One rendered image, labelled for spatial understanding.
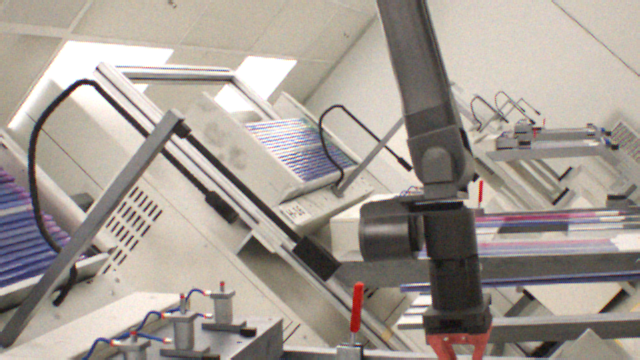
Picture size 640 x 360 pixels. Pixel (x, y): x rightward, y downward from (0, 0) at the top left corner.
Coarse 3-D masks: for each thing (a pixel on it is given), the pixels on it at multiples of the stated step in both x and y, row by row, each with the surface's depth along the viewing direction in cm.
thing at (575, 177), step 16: (464, 96) 683; (480, 96) 737; (480, 112) 681; (496, 128) 665; (512, 128) 684; (528, 128) 693; (544, 128) 721; (560, 128) 721; (576, 128) 717; (592, 128) 694; (480, 144) 673; (512, 160) 701; (528, 160) 660; (624, 160) 641; (544, 176) 659; (560, 176) 707; (576, 176) 658; (592, 176) 688; (624, 176) 712; (560, 192) 656; (592, 192) 653; (608, 192) 670
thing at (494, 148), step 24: (480, 120) 596; (504, 120) 566; (504, 144) 557; (528, 144) 552; (552, 144) 556; (576, 144) 532; (600, 144) 506; (480, 168) 562; (624, 168) 504; (528, 192) 524; (576, 192) 554; (528, 288) 531; (552, 288) 526; (576, 288) 522; (600, 288) 518; (624, 288) 511; (552, 312) 528; (576, 312) 524
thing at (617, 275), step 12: (540, 276) 134; (552, 276) 133; (564, 276) 132; (576, 276) 132; (588, 276) 131; (600, 276) 130; (612, 276) 130; (624, 276) 129; (636, 276) 129; (408, 288) 140; (420, 288) 140
